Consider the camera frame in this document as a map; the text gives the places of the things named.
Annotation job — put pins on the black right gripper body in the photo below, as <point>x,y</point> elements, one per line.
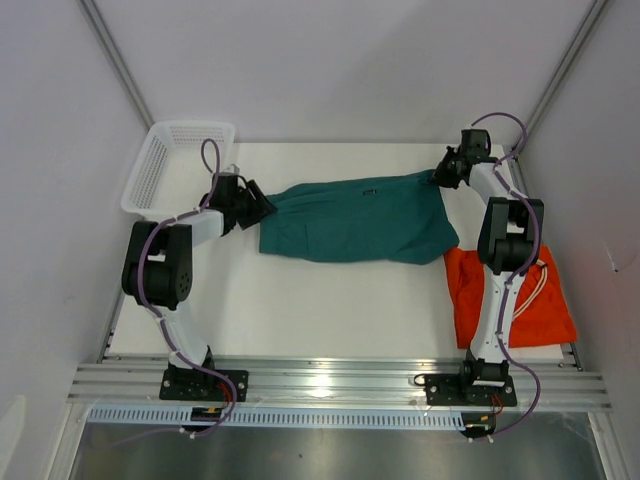
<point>445,172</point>

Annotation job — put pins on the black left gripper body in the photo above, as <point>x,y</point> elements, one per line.
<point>238,204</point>

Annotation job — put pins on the teal green shorts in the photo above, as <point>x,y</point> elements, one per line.
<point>395,218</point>

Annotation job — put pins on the orange shorts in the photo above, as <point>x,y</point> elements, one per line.
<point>541,316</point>

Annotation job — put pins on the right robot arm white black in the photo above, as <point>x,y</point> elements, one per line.
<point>508,245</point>

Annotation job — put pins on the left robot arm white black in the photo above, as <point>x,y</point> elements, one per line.
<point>158,269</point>

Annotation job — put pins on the white plastic laundry basket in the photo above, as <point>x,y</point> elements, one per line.
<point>172,170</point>

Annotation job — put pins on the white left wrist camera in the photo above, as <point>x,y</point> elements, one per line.
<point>231,169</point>

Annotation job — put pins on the left side table rail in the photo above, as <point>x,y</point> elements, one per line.
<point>109,329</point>

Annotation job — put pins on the table rail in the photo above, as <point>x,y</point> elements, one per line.
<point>109,329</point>
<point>571,358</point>

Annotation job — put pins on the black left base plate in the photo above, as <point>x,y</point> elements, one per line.
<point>192,385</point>

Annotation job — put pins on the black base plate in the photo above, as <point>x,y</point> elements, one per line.
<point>442,389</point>
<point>192,385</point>

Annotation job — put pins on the right corner aluminium post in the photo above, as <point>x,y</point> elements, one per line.
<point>570,56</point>

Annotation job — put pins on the corner aluminium post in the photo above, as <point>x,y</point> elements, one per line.
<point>107,42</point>
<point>570,56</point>

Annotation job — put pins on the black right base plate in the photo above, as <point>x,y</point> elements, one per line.
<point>442,389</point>

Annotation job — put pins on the right side table rail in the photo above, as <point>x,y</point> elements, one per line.
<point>571,358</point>

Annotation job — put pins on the left corner aluminium post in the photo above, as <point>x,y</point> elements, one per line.
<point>107,42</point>

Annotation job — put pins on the slotted grey cable duct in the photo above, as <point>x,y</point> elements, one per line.
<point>280,417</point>

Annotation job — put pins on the aluminium mounting rail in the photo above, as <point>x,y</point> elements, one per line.
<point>337,383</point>

